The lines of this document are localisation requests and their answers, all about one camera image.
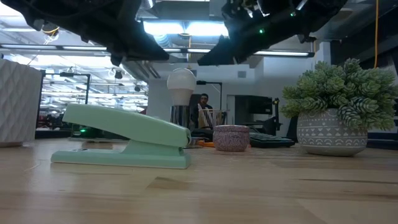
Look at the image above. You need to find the pink patterned candle tin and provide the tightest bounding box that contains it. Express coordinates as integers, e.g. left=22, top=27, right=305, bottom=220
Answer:
left=213, top=124, right=251, bottom=153

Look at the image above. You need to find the white textured cup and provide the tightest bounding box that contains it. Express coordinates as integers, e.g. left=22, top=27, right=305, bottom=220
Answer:
left=0, top=58, right=43, bottom=148

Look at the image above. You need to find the mint green stapler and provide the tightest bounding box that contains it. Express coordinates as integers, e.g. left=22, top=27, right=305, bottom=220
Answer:
left=50, top=103, right=192, bottom=170

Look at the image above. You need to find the white light bulb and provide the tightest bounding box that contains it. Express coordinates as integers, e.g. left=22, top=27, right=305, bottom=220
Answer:
left=166, top=67, right=198, bottom=107

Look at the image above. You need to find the person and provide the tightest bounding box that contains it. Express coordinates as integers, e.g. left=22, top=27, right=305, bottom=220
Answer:
left=190, top=93, right=215, bottom=129

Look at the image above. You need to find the gold wire pen cup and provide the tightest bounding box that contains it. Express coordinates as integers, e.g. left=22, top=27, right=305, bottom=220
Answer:
left=197, top=108, right=228, bottom=130

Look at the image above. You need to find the succulent in grey patterned pot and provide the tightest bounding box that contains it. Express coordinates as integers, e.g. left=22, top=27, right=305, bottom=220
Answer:
left=280, top=57, right=398, bottom=157

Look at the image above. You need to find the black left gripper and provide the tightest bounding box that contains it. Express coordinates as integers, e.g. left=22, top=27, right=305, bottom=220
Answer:
left=40, top=0, right=171, bottom=67

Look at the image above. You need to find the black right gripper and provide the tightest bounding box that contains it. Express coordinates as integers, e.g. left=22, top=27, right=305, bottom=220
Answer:
left=197, top=0, right=312, bottom=66

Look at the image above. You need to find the black calculator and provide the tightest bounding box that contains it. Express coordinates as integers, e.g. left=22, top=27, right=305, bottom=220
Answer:
left=248, top=132, right=296, bottom=149

